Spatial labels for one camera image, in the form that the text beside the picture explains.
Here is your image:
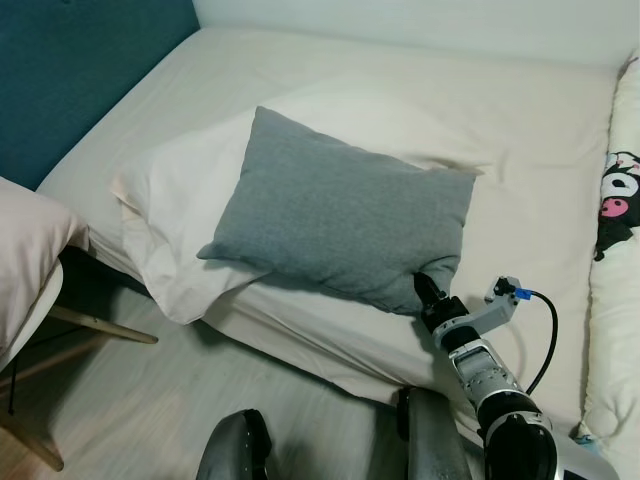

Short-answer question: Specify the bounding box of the dark grey right robot leg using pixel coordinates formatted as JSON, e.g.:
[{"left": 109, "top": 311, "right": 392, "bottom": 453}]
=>
[{"left": 396, "top": 385, "right": 473, "bottom": 480}]

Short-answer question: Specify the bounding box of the bed with cream sheet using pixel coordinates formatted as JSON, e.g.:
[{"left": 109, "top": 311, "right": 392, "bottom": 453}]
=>
[{"left": 35, "top": 25, "right": 623, "bottom": 441}]

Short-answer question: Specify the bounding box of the pale pink cushion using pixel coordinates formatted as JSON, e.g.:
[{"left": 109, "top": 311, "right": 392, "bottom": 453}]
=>
[{"left": 0, "top": 177, "right": 90, "bottom": 373}]

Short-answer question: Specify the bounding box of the cream duvet with cartoon print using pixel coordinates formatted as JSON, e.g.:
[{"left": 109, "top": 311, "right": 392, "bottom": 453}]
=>
[{"left": 575, "top": 50, "right": 640, "bottom": 480}]

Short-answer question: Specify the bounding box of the grey fabric pillow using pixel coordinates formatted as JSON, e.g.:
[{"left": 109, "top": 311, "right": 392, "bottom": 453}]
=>
[{"left": 197, "top": 106, "right": 481, "bottom": 317}]

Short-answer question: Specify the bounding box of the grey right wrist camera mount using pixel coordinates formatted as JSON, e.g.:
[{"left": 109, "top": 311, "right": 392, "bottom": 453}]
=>
[{"left": 455, "top": 277, "right": 529, "bottom": 337}]

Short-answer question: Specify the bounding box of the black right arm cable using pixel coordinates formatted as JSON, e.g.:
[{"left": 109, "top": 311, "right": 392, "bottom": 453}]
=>
[{"left": 518, "top": 288, "right": 559, "bottom": 397}]

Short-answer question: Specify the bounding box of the light blue cloth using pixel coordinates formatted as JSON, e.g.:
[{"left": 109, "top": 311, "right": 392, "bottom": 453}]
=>
[{"left": 572, "top": 424, "right": 603, "bottom": 449}]

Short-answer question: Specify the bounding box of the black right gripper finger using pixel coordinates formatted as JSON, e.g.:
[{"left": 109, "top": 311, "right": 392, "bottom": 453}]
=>
[{"left": 413, "top": 271, "right": 444, "bottom": 313}]

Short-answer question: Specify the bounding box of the cream white pillow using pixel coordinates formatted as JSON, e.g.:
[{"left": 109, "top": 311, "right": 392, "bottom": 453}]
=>
[{"left": 110, "top": 80, "right": 483, "bottom": 326}]

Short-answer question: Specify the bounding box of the white chair with wooden legs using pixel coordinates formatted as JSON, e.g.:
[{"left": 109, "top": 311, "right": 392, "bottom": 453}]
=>
[{"left": 0, "top": 247, "right": 161, "bottom": 472}]

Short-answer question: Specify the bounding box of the dark teal padded headboard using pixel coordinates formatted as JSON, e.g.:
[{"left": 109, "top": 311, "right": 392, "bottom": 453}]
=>
[{"left": 0, "top": 0, "right": 201, "bottom": 192}]

